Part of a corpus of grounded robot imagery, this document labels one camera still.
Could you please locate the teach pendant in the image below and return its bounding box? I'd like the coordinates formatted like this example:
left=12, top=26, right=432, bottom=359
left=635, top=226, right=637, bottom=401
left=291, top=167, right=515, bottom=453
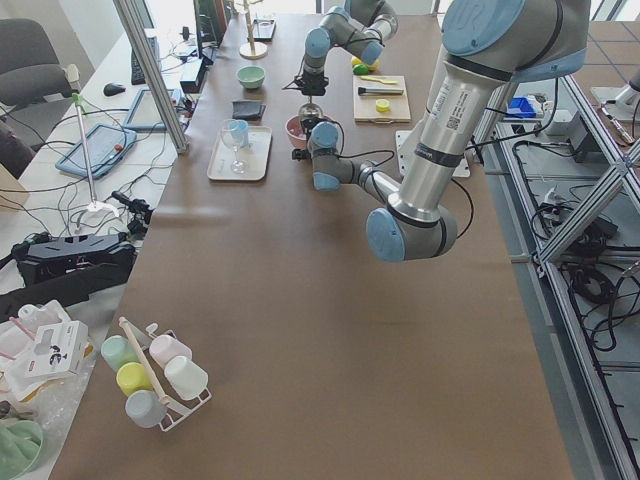
left=123, top=88, right=166, bottom=133
left=55, top=124, right=137, bottom=179

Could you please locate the steel muddler black tip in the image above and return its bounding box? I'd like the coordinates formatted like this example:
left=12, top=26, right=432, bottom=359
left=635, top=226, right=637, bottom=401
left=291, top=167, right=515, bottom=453
left=357, top=86, right=404, bottom=96

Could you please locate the black computer mouse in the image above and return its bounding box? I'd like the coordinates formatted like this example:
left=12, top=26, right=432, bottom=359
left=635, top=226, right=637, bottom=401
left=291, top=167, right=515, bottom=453
left=103, top=82, right=126, bottom=97

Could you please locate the metal ice scoop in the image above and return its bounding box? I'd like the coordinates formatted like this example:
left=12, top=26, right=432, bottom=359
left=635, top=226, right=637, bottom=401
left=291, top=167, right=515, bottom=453
left=298, top=95, right=324, bottom=122

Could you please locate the white wire cup rack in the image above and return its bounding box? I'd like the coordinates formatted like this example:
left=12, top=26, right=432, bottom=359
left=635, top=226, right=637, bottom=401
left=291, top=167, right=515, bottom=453
left=118, top=317, right=214, bottom=432

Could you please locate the near teach pendant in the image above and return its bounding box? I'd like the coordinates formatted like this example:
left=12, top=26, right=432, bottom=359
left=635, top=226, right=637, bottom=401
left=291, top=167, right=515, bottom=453
left=55, top=124, right=137, bottom=179

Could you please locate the green bowl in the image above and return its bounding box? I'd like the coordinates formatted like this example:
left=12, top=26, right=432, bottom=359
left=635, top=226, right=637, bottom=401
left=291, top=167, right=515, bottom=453
left=236, top=65, right=266, bottom=90

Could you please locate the white rack cup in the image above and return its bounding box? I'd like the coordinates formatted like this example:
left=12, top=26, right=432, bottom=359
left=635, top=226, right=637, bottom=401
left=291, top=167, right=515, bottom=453
left=164, top=355, right=209, bottom=400

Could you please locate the wooden cutting board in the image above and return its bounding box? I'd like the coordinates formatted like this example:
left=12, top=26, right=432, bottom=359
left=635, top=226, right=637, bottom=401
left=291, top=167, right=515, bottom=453
left=352, top=75, right=411, bottom=123

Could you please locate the folded grey cloth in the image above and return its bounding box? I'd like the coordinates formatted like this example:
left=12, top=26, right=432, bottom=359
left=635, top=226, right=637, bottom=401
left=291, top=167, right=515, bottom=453
left=232, top=100, right=266, bottom=121

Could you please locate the light blue plastic cup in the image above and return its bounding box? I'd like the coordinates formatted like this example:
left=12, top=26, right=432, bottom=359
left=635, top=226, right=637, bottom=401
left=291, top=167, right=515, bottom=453
left=230, top=119, right=249, bottom=149

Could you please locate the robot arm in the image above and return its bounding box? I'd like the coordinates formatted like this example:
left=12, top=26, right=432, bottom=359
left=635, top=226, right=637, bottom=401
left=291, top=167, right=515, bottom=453
left=299, top=0, right=590, bottom=262
left=293, top=1, right=398, bottom=97

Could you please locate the pile of clear ice cubes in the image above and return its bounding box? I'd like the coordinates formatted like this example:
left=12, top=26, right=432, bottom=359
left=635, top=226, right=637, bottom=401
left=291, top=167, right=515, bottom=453
left=289, top=124, right=309, bottom=139

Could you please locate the grey blue rack cup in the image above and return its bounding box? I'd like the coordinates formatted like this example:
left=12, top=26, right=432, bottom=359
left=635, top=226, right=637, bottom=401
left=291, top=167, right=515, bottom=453
left=125, top=390, right=167, bottom=428

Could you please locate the half lemon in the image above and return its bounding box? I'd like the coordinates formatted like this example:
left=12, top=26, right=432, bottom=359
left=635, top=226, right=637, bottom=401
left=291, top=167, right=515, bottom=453
left=375, top=99, right=390, bottom=112

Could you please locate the far teach pendant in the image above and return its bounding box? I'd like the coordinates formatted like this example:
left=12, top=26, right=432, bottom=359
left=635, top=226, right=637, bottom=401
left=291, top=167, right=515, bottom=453
left=123, top=88, right=166, bottom=133

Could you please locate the black monitor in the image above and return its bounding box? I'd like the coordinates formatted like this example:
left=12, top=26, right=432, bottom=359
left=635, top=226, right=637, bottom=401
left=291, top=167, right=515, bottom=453
left=193, top=0, right=231, bottom=65

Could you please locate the clear wine glass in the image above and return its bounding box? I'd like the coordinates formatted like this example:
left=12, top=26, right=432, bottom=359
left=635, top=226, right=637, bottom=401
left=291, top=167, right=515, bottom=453
left=220, top=119, right=246, bottom=174

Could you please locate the cream rabbit serving tray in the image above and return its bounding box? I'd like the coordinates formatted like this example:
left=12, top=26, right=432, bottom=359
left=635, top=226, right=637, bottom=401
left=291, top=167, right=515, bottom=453
left=206, top=126, right=272, bottom=181

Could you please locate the wooden mug tree stand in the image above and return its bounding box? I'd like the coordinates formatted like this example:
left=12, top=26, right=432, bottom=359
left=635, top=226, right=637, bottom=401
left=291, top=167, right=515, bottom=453
left=239, top=0, right=268, bottom=60

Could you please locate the pink bowl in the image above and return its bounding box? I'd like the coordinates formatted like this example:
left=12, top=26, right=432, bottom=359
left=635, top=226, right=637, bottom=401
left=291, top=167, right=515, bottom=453
left=285, top=115, right=339, bottom=150

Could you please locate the pink rack cup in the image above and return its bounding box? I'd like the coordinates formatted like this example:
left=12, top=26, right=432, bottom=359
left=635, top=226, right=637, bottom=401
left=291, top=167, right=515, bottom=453
left=149, top=334, right=192, bottom=368

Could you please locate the aluminium frame post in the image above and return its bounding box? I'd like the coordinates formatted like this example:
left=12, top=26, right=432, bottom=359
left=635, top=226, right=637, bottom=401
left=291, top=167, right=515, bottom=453
left=113, top=0, right=188, bottom=154

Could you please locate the black office chair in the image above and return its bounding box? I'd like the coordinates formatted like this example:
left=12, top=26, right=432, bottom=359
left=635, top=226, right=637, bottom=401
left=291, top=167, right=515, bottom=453
left=1, top=18, right=77, bottom=150

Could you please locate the yellow plastic knife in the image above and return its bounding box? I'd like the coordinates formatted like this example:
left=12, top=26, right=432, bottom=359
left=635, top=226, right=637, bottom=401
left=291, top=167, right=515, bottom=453
left=359, top=75, right=398, bottom=85

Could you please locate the green rack cup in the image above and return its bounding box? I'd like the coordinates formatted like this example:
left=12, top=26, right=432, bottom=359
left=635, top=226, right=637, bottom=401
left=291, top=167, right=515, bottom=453
left=100, top=335, right=138, bottom=373

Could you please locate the yellow rack cup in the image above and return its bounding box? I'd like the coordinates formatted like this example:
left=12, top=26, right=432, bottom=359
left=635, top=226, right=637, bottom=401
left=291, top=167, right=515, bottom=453
left=116, top=362, right=153, bottom=397

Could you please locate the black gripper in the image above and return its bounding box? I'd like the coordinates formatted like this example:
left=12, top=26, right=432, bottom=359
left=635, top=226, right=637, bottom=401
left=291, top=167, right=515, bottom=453
left=291, top=147, right=312, bottom=161
left=293, top=72, right=329, bottom=96

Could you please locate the upper yellow lemon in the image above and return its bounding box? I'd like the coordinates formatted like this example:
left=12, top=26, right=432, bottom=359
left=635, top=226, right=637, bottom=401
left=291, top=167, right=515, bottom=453
left=367, top=60, right=381, bottom=71

